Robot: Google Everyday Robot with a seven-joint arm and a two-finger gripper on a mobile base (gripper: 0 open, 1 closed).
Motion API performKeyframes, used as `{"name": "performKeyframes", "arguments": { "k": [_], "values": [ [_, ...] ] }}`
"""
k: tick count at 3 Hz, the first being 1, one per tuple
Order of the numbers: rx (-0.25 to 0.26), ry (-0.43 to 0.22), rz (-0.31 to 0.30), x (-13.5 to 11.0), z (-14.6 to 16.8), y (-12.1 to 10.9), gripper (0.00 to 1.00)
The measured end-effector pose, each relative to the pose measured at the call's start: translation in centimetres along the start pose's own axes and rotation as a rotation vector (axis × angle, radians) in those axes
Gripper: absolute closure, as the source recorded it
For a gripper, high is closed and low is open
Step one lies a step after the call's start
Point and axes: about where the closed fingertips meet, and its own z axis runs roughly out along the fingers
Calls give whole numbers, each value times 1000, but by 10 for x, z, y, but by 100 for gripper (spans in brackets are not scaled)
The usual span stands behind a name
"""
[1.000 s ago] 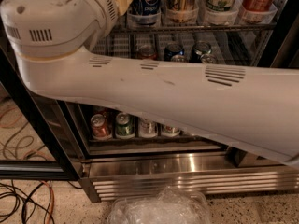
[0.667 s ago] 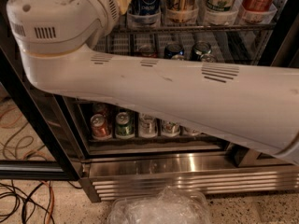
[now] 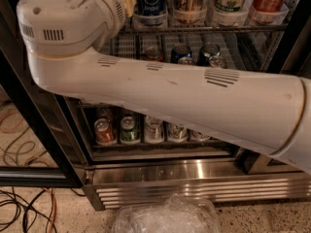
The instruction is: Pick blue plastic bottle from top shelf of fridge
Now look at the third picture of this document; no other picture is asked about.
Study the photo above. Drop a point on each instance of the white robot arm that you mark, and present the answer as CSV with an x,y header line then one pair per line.
x,y
267,113

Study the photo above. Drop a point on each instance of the stainless steel fridge cabinet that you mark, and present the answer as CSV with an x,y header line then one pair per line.
x,y
122,174

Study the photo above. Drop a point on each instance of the brown bottle white cap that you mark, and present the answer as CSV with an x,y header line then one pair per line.
x,y
199,137

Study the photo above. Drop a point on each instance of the right glass fridge door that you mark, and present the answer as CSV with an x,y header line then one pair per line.
x,y
255,163

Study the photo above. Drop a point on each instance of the red Coca-Cola can rear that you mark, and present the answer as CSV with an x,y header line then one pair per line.
x,y
153,53

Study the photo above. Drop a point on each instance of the blue Pepsi can rear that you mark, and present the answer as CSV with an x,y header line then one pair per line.
x,y
180,51

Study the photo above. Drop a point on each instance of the blue pepsi can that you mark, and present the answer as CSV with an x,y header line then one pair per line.
x,y
185,60
180,51

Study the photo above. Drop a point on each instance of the blue Pepsi can front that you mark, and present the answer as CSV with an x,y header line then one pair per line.
x,y
185,60

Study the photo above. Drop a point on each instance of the green soda can rear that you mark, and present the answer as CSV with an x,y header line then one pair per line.
x,y
206,52

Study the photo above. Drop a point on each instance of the green soda can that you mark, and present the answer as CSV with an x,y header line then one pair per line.
x,y
206,52
217,62

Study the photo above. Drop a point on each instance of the green soda can front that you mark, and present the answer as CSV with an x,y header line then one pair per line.
x,y
217,62

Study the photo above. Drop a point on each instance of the orange soda can bottom rear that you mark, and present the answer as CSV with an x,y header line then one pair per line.
x,y
102,112

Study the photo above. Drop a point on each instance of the orange soda can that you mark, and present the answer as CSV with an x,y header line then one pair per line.
x,y
102,112
103,132

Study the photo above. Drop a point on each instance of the orange soda can bottom front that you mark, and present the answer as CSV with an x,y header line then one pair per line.
x,y
103,132

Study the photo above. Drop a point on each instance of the clear plastic bag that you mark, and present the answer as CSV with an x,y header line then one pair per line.
x,y
177,214

